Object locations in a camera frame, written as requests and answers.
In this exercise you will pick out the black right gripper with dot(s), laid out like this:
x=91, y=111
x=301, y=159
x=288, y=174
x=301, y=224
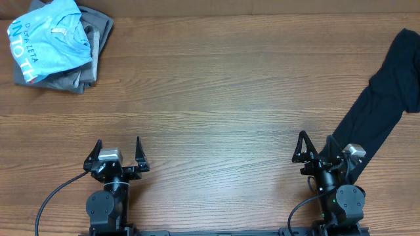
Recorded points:
x=318, y=166

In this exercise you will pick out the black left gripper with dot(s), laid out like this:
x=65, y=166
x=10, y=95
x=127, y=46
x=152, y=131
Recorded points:
x=134, y=172

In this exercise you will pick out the black t-shirt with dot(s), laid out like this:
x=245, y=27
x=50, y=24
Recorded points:
x=394, y=89

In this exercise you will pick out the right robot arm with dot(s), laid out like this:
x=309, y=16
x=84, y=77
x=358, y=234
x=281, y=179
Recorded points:
x=341, y=201

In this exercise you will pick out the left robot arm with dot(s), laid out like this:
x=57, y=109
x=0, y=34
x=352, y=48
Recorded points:
x=108, y=209

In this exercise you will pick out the grey folded t-shirt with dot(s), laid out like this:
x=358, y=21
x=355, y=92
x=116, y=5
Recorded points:
x=97, y=27

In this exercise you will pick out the light blue folded t-shirt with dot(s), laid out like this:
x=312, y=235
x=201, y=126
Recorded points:
x=49, y=40

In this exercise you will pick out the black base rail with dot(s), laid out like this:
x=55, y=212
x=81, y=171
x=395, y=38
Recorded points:
x=283, y=231

